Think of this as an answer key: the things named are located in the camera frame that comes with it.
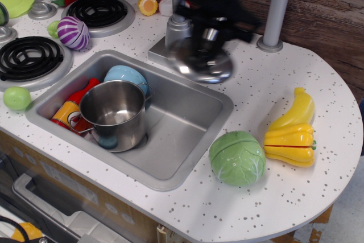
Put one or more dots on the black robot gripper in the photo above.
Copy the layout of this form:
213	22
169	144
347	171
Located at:
228	17

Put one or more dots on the round steel pot lid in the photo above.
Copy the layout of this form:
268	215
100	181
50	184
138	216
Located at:
201	64

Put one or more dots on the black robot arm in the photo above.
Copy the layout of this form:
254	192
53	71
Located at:
217	21

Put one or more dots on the stainless steel pot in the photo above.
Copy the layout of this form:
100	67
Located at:
116	111

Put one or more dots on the grey toy faucet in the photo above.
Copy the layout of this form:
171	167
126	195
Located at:
178	28

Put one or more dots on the red white toy cheese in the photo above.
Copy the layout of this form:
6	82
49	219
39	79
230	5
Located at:
168	8

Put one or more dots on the grey support pole right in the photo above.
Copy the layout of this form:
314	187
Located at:
270	41

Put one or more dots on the yellow toy corn piece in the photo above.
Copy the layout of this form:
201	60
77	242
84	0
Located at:
148	7

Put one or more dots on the grey toy sink basin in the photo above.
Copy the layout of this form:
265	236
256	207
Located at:
149	124

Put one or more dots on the light blue toy vegetable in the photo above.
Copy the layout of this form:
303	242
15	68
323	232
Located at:
126	73

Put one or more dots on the back right stove burner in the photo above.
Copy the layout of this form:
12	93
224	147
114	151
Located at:
102	17

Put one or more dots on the yellow toy banana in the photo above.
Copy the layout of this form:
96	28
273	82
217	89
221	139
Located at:
301	111

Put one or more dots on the green toy cabbage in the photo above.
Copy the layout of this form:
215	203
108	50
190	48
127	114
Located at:
237	159

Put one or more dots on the yellow toy bell pepper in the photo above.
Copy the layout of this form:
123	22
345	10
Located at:
292	145

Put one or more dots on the purple toy onion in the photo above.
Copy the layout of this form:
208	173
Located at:
73	33

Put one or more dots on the red ketchup toy bottle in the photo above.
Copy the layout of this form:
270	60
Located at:
68	116

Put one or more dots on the grey stove knob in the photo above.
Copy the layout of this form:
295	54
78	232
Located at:
42	11

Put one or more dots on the front black stove burner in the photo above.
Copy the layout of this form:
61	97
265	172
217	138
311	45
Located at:
34	63

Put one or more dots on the green toy lime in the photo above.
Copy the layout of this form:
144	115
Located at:
16	98

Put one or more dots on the grey stove knob left edge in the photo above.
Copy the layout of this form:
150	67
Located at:
7	34

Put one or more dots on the yellow toy below counter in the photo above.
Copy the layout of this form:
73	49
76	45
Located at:
31	231

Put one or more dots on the grey oven door handle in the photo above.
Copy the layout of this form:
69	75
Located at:
61	213

